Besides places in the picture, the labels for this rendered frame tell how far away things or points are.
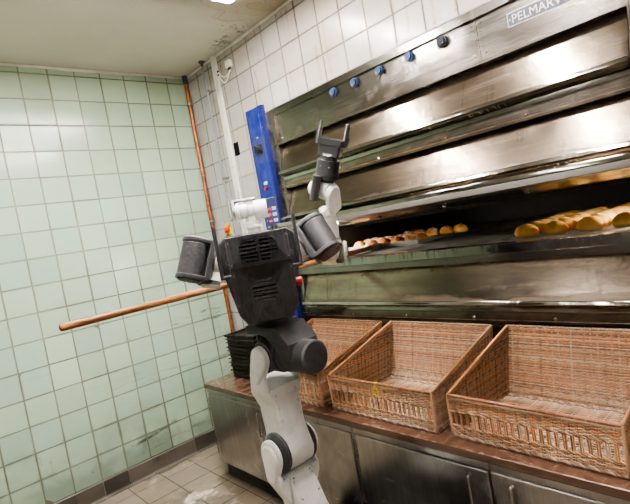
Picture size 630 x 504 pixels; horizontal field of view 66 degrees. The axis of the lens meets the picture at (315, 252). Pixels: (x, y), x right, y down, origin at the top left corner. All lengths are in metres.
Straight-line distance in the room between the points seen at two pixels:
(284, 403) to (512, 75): 1.47
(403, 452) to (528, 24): 1.63
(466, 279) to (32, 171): 2.46
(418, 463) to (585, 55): 1.52
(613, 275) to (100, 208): 2.76
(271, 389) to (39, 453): 1.84
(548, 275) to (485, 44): 0.92
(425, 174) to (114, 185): 2.01
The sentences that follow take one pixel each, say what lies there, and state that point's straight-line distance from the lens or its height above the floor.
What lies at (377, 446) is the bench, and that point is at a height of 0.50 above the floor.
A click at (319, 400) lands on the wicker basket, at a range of 2.27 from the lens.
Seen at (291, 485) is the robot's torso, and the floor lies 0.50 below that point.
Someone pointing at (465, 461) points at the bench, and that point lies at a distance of 1.81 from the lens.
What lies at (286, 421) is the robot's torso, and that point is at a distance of 1.80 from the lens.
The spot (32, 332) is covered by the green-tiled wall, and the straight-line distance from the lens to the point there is 3.20.
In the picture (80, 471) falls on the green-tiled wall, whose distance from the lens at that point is 3.41.
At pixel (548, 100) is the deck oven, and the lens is 2.00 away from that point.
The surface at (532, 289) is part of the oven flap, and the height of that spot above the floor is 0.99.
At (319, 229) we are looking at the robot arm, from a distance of 1.68.
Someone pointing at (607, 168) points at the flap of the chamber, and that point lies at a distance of 1.77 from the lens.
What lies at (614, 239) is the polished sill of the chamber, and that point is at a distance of 1.94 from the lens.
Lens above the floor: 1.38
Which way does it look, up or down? 3 degrees down
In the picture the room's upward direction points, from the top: 10 degrees counter-clockwise
